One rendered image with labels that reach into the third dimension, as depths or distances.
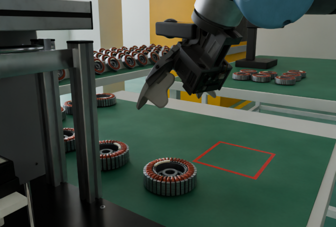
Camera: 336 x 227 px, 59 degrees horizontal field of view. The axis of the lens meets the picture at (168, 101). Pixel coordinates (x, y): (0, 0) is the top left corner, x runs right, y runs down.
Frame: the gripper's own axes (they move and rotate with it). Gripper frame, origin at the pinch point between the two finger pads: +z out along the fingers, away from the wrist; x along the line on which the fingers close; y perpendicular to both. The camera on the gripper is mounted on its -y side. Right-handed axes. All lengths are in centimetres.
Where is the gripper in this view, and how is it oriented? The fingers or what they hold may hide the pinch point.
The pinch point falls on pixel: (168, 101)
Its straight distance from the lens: 59.7
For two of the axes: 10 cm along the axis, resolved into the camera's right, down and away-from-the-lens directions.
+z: -3.2, 7.2, 6.2
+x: 8.0, -1.4, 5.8
